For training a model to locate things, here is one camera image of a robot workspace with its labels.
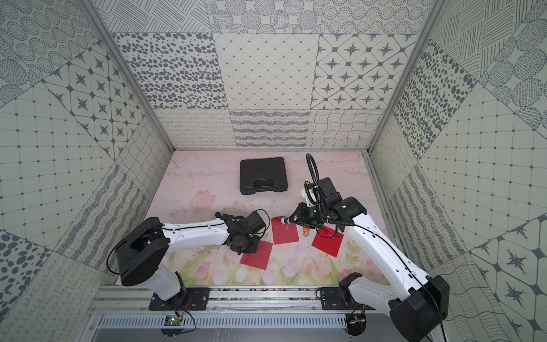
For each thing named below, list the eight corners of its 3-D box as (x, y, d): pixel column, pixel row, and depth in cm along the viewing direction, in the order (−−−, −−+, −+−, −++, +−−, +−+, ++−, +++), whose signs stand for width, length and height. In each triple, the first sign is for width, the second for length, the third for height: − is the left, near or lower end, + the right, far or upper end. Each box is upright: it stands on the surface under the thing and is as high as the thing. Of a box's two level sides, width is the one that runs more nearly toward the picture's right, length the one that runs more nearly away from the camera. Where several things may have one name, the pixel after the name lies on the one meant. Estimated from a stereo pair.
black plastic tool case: (238, 194, 104) (236, 188, 100) (243, 164, 117) (241, 157, 113) (287, 194, 104) (287, 188, 100) (286, 164, 117) (286, 157, 113)
